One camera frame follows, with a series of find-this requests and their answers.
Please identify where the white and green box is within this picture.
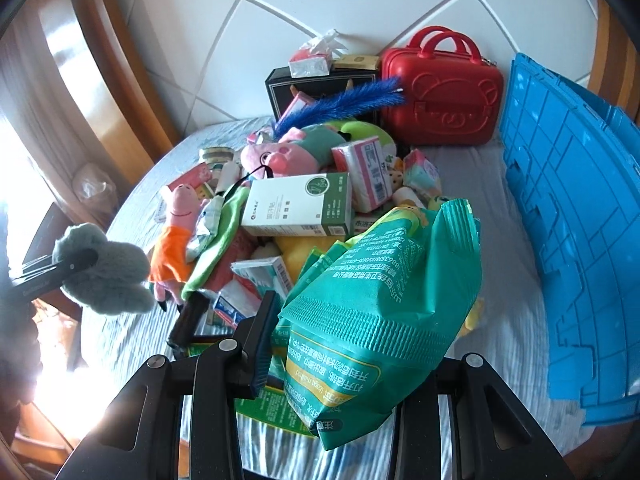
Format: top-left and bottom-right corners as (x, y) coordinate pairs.
(241, 172), (353, 237)

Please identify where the red bear-embossed carry case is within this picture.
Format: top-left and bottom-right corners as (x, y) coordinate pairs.
(378, 26), (505, 147)

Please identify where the green cloth pink lining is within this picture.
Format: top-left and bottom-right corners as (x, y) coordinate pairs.
(181, 187), (251, 303)

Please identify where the glass jar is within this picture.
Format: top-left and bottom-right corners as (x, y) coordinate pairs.
(200, 146), (236, 167)

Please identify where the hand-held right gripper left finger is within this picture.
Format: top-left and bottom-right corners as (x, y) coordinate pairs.
(65, 290), (283, 480)

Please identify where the black gift box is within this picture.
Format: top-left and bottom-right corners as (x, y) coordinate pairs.
(265, 65), (386, 126)

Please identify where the pastel small tissue pack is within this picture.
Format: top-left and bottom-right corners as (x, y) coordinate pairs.
(402, 149), (443, 198)

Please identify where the pink labelled tissue pack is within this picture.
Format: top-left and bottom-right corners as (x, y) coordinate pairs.
(331, 139), (396, 211)

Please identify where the blue feather duster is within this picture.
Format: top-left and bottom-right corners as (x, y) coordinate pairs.
(272, 76), (408, 136)

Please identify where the pig plush orange dress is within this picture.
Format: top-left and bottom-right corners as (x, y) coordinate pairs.
(149, 183), (211, 311)

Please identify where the green snack bag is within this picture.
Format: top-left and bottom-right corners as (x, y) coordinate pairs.
(277, 199), (483, 452)

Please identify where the tan flat box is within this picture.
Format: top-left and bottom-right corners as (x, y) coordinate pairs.
(332, 53), (383, 72)

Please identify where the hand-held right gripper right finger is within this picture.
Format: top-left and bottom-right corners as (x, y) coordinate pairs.
(395, 352), (576, 480)

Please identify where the wooden frame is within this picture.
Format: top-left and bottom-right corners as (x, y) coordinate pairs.
(587, 0), (640, 113)
(65, 0), (182, 147)

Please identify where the black roller handle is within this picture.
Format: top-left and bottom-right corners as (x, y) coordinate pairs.
(167, 292), (208, 352)

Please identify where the green round plush toy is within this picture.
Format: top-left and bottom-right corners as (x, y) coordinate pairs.
(332, 119), (398, 161)

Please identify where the white bottle black strap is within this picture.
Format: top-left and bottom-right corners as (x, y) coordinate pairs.
(215, 161), (242, 197)

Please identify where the blue plastic crate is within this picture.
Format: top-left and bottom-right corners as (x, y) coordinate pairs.
(499, 52), (640, 428)

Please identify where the grey plush toy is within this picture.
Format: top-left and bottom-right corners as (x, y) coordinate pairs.
(52, 223), (156, 316)

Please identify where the pig plush teal dress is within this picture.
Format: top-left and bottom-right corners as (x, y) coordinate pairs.
(241, 125), (351, 178)

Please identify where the bin with plastic liner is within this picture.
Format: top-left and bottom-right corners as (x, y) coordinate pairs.
(72, 162), (119, 212)

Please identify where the white striped tissue pack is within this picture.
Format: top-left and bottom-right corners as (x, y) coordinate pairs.
(231, 255), (296, 303)

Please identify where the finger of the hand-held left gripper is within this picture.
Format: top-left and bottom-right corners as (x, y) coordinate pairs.
(22, 249), (99, 277)

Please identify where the red tissue pack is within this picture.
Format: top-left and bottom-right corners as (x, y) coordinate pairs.
(289, 30), (348, 78)

